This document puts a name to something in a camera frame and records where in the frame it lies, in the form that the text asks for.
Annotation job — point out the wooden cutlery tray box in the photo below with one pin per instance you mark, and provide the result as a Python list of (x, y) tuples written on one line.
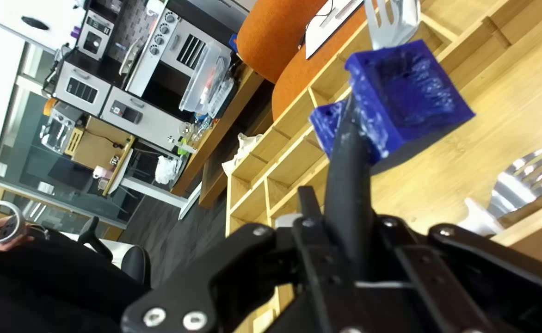
[(281, 179)]

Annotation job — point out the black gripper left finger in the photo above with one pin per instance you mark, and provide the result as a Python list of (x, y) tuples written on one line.
[(222, 286)]

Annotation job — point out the blue black spatula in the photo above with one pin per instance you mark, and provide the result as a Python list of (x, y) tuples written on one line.
[(401, 101)]

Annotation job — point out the orange fabric sofa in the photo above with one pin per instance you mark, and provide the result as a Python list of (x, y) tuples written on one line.
[(270, 40)]

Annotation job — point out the toy kitchen set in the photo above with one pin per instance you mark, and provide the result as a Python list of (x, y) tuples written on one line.
[(146, 72)]

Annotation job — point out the white handled fork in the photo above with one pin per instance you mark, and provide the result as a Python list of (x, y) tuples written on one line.
[(518, 185)]

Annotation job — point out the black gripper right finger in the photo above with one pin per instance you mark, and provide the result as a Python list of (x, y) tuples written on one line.
[(462, 281)]

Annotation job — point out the white paper sheet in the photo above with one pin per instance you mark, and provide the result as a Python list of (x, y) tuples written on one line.
[(327, 18)]

